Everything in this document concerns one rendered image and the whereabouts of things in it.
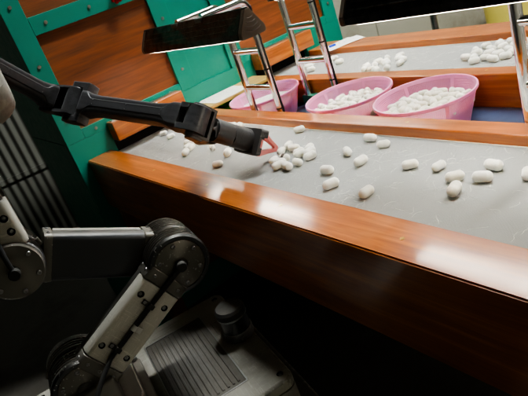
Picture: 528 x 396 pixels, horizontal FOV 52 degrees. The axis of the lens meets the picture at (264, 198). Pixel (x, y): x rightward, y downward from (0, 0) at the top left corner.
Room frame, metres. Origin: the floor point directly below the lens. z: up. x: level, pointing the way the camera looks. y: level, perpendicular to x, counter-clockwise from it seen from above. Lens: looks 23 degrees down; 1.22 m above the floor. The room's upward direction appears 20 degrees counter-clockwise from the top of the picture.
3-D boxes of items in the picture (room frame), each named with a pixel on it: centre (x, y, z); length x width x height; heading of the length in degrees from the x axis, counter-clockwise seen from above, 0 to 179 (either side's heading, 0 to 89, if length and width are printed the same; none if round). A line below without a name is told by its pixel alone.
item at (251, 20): (1.69, 0.03, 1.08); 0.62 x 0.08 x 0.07; 29
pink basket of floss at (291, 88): (1.97, -0.13, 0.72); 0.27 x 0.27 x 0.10
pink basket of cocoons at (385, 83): (1.59, -0.34, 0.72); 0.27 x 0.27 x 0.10
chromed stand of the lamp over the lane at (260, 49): (1.72, -0.04, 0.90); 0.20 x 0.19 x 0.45; 29
